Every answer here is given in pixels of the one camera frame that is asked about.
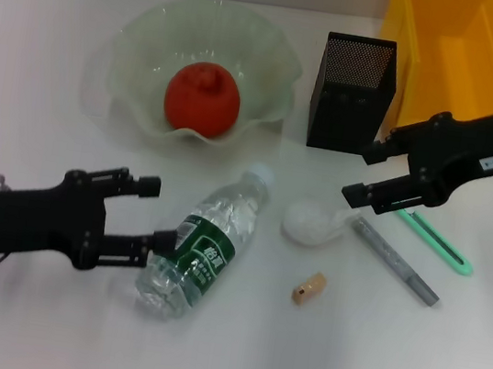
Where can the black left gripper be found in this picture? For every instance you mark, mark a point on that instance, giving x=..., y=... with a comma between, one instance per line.
x=27, y=221

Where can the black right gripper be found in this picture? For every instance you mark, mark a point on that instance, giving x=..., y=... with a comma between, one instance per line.
x=489, y=146

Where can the white paper ball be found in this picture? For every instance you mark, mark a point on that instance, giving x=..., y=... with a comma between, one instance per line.
x=306, y=221

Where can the clear water bottle green label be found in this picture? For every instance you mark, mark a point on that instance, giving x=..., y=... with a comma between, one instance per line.
x=215, y=235

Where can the grey marker pen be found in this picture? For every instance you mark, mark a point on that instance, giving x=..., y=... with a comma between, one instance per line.
x=395, y=262

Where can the black mesh pen holder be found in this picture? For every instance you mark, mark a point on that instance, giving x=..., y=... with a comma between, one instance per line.
x=350, y=112

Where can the yellow plastic storage bin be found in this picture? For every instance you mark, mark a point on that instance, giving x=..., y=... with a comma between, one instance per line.
x=479, y=52

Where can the translucent green wavy glass bowl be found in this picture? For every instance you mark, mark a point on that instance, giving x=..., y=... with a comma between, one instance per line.
x=156, y=41

